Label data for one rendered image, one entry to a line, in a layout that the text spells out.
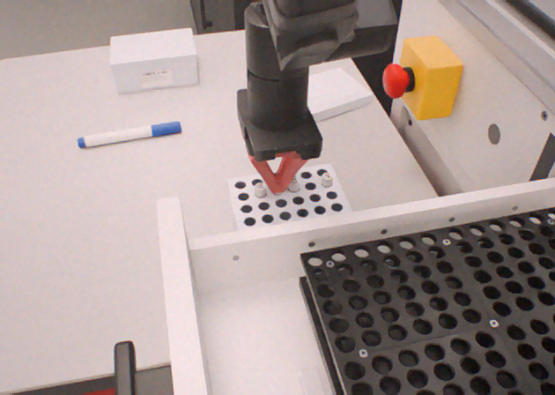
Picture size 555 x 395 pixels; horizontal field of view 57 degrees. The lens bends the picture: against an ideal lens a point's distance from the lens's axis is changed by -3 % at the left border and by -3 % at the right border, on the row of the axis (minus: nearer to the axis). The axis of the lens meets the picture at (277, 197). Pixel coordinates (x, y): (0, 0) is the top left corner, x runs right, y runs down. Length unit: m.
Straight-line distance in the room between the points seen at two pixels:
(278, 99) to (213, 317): 0.20
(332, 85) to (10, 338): 0.53
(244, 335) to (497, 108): 0.33
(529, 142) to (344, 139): 0.27
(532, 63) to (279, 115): 0.23
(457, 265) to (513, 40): 0.23
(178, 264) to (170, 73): 0.51
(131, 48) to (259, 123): 0.39
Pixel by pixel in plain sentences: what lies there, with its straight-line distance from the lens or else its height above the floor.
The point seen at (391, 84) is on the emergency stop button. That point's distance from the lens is 0.62.
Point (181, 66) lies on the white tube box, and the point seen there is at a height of 0.79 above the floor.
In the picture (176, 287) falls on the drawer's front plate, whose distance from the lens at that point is 0.34.
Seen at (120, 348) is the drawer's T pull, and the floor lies 0.91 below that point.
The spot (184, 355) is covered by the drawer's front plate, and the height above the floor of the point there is 0.93.
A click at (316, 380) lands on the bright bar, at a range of 0.39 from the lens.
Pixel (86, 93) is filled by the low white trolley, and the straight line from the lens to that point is 0.86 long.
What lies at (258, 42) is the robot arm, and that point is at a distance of 0.45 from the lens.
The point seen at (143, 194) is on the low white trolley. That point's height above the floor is 0.76.
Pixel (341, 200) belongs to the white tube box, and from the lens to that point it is 0.58.
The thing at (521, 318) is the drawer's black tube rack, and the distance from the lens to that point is 0.39.
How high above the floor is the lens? 1.20
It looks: 45 degrees down
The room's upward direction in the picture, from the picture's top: straight up
